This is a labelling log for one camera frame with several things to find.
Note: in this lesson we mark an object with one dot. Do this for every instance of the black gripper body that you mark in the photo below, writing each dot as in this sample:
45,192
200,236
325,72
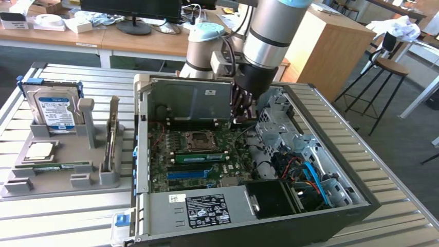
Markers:
256,79

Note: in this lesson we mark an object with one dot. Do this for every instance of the green motherboard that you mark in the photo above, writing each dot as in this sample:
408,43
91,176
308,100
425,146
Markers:
160,164

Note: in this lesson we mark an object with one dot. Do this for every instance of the black open PC case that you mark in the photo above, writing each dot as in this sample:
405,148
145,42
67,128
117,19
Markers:
343,218

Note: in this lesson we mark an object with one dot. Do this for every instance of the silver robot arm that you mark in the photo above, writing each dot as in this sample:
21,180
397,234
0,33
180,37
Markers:
271,31

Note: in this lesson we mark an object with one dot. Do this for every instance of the white tape roll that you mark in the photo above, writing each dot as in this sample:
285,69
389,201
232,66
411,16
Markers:
49,22

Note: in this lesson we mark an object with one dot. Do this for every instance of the white power strip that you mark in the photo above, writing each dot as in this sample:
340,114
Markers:
199,19

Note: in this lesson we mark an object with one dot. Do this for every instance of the grey parts rack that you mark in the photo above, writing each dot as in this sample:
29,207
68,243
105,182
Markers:
51,185

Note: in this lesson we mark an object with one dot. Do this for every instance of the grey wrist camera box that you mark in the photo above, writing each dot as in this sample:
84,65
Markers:
221,63

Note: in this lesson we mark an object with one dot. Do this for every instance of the wooden cabinet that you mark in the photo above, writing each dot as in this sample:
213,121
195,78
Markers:
328,51

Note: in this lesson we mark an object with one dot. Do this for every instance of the wooden desk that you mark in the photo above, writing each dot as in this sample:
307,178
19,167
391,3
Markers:
144,42

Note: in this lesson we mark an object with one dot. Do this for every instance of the white table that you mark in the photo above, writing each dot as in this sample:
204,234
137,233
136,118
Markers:
419,77

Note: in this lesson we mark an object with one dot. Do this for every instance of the brown cardboard box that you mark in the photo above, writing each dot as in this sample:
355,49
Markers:
51,7

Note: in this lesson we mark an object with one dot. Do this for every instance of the hard disk with blue label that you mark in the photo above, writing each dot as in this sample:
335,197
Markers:
55,110

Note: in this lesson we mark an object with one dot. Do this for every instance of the grey metal drive cage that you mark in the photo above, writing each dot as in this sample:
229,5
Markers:
184,100

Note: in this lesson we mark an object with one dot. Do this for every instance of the graphics card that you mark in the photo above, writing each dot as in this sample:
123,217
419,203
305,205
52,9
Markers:
111,144

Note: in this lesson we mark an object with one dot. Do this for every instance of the small white box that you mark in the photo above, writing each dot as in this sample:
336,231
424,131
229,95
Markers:
80,27

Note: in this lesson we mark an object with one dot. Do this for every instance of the black stool with wooden seat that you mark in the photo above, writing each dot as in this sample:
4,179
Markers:
392,67

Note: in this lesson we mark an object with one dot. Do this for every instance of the black monitor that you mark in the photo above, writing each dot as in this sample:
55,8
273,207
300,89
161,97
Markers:
129,7

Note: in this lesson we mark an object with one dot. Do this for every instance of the green RAM stick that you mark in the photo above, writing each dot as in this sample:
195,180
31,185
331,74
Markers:
48,167
201,158

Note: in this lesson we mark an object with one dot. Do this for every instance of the grey power supply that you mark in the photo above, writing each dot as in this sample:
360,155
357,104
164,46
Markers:
205,205

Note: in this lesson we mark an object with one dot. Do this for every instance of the white labelled box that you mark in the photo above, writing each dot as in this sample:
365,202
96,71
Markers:
13,21

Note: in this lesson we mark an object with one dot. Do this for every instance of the silver CPU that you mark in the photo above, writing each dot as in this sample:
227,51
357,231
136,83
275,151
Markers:
39,151

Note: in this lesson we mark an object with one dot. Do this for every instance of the blue case latch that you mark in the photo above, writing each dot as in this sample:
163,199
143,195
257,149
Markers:
120,220

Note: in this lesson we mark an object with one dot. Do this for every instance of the blue disk caddy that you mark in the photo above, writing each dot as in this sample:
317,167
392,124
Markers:
44,83

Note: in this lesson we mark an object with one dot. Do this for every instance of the silver disk bay bracket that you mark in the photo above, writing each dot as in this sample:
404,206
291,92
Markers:
273,123

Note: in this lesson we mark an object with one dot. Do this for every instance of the black chair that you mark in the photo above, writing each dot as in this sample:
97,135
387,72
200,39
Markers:
388,41

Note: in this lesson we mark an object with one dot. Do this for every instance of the CPU socket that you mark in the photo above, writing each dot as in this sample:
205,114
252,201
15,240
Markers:
199,141

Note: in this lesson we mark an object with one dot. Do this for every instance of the blue expansion slot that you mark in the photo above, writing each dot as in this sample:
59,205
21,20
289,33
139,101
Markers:
187,175

